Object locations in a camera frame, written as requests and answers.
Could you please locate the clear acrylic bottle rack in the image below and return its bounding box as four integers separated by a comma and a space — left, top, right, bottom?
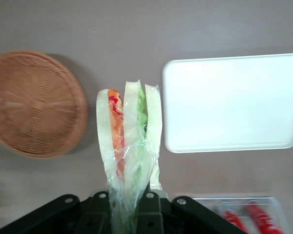
172, 195, 293, 234

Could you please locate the beige plastic serving tray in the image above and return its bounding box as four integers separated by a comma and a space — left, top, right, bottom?
161, 52, 293, 154

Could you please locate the red cola bottle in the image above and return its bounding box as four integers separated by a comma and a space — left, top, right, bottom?
245, 200, 285, 234
215, 201, 245, 234

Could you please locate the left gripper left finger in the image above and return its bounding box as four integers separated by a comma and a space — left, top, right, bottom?
75, 191, 112, 234

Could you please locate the plastic-wrapped triangle sandwich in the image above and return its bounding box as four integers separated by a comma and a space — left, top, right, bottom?
95, 79, 165, 234

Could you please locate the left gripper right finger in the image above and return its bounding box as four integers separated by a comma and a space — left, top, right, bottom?
136, 191, 173, 234

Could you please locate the brown round wicker basket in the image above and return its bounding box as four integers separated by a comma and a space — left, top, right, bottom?
0, 49, 89, 160

